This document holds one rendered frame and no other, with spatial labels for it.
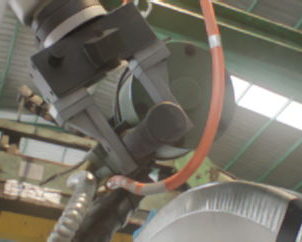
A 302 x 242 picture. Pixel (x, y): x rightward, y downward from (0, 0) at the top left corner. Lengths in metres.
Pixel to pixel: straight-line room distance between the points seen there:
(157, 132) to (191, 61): 0.22
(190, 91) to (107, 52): 0.19
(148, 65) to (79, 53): 0.08
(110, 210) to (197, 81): 0.23
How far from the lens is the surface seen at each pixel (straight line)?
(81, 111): 0.53
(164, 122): 0.48
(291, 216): 0.57
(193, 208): 0.80
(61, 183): 1.66
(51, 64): 0.52
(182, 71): 0.67
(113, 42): 0.50
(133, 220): 1.67
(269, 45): 3.91
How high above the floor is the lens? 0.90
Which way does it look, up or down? 39 degrees up
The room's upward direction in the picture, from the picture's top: straight up
